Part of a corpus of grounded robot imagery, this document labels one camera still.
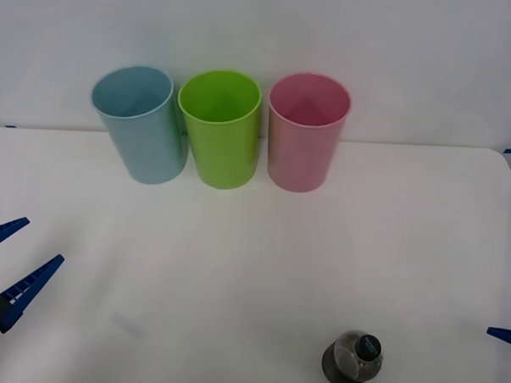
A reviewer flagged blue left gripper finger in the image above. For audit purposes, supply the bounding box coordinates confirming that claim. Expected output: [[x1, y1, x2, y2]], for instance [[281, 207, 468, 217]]
[[0, 252, 65, 337], [0, 216, 31, 258]]

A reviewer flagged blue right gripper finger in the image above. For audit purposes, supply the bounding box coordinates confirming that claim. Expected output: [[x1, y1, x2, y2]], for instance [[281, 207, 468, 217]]
[[486, 326, 511, 343]]

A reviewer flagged small dark plastic bottle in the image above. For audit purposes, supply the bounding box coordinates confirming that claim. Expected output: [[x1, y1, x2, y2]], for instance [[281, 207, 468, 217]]
[[320, 328, 385, 383]]

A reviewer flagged pale blue plastic bin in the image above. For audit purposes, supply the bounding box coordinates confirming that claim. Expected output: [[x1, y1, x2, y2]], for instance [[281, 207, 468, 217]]
[[87, 63, 193, 186]]

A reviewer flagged green plastic bin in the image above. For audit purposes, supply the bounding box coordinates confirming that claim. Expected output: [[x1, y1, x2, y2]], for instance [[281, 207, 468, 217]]
[[174, 67, 264, 192]]

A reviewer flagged pink plastic bin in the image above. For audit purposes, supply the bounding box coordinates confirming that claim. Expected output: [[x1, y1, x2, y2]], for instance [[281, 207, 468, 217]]
[[264, 71, 354, 196]]

